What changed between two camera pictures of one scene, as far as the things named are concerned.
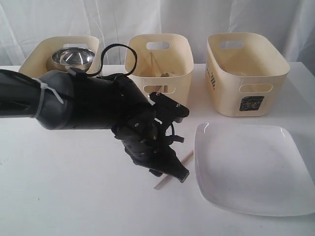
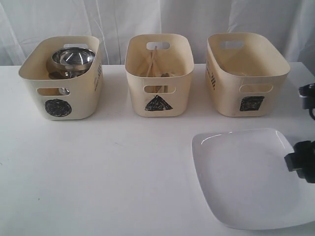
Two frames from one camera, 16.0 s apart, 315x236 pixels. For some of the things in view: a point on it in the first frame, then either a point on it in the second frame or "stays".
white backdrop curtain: [24, 23] stays
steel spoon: [166, 75] stays
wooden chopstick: [167, 177] to [153, 63]
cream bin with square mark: [244, 74] stays
